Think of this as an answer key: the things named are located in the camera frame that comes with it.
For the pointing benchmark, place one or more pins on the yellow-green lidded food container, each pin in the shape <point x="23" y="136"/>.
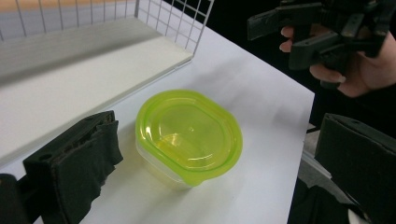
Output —
<point x="190" y="137"/>

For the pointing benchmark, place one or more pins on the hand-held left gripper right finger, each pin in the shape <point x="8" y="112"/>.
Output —
<point x="364" y="161"/>

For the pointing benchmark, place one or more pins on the metal floor rail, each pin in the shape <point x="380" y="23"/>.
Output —
<point x="314" y="165"/>

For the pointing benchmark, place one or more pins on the white table cover sheet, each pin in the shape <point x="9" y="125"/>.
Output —
<point x="249" y="93"/>

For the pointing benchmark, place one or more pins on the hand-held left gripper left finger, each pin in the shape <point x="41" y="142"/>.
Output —
<point x="77" y="165"/>

